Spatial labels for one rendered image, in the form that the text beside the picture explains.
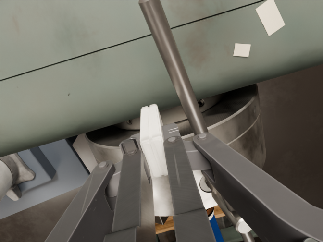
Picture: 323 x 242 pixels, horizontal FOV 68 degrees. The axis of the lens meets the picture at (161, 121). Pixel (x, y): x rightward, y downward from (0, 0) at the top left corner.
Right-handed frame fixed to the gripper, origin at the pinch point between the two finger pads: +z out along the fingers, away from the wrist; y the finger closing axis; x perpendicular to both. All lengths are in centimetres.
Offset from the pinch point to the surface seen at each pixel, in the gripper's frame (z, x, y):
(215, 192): 6.5, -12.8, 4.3
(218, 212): 43, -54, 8
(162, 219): 13.1, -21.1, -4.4
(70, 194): 134, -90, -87
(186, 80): -1.0, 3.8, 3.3
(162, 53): -1.6, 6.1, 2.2
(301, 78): 133, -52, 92
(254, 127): 14.3, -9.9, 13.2
